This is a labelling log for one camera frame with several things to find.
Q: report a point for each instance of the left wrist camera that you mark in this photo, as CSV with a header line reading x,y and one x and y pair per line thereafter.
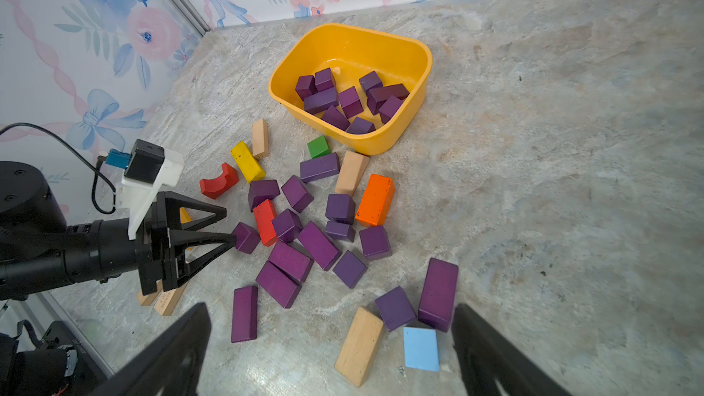
x,y
145,171

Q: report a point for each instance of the green small brick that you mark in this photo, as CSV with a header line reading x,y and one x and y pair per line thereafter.
x,y
318,147

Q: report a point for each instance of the purple long brick top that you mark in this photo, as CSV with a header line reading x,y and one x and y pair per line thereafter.
x,y
319,168

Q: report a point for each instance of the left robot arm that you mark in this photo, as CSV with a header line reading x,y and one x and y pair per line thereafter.
x,y
40,252

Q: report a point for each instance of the orange-yellow brick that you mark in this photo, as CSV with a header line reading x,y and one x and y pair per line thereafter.
x,y
184,216

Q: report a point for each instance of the natural wood brick top left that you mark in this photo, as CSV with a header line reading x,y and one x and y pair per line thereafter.
x,y
260,139

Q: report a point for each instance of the light blue cube brick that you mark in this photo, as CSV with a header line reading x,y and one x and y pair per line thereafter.
x,y
420,349

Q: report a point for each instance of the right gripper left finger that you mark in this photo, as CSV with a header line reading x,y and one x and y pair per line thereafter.
x,y
171,364

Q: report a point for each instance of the yellow plastic storage bin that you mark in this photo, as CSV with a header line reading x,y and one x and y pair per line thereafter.
x,y
352,52

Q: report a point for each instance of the yellow long brick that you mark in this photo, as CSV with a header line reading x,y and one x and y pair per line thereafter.
x,y
248,165

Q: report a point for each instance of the purple long brick bottom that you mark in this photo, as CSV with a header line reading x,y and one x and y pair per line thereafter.
x,y
245,314

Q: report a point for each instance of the natural wood long brick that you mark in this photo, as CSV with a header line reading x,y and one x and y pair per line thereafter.
x,y
168,301
149,299

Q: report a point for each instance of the purple long brick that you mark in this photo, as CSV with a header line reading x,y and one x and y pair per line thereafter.
x,y
321,101
245,314
319,168

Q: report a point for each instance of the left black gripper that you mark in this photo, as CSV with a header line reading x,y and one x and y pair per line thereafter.
x,y
103,250

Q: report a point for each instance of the natural wood brick top centre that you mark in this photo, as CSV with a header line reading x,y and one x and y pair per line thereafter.
x,y
351,172

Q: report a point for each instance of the purple cube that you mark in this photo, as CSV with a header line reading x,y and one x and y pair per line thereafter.
x,y
305,86
336,118
360,126
325,80
350,102

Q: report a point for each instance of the red flat brick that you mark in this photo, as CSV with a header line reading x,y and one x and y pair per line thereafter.
x,y
264,214

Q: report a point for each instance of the natural wood long brick left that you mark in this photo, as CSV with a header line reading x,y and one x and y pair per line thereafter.
x,y
149,299

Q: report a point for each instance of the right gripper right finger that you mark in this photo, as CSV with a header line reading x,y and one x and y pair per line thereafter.
x,y
490,364

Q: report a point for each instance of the purple large block centre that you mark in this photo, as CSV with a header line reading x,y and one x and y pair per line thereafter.
x,y
291,261

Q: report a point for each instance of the red bridge brick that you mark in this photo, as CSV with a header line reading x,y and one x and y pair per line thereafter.
x,y
214,188

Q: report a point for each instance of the natural wood brick right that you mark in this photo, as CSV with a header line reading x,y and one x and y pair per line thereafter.
x,y
360,347

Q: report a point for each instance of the orange brick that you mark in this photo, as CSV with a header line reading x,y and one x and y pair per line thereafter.
x,y
376,201

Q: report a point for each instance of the purple brick centre slanted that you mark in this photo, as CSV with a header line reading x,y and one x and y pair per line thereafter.
x,y
317,244

